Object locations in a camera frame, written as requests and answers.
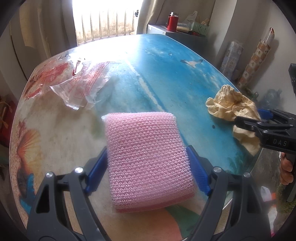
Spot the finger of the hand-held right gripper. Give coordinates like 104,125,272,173
233,116,295,138
257,108,296,126

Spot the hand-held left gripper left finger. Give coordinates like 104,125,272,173
26,147,109,241

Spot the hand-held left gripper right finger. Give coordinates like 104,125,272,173
185,145,271,241

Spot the pink mesh sponge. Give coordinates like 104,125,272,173
102,112,196,212

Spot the clear red print plastic bag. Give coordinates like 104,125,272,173
50,61,122,110

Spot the red print snack bag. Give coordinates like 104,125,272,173
25,61,75,99

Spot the person's right hand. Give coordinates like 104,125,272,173
280,153,296,186

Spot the large clear water jug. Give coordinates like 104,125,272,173
260,89,283,110

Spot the orange white packet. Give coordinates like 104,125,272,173
261,186,277,202

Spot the green fluffy cloth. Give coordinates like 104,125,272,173
276,184,289,214

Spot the patterned roll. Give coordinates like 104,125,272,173
237,27,275,88

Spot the toilet paper pack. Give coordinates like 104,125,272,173
219,41,244,78

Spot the small green basket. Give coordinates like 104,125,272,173
191,21,210,36

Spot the red thermos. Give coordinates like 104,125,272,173
167,11,178,32

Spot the window railing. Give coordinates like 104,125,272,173
76,9,139,44

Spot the grey cabinet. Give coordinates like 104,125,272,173
147,24,207,39

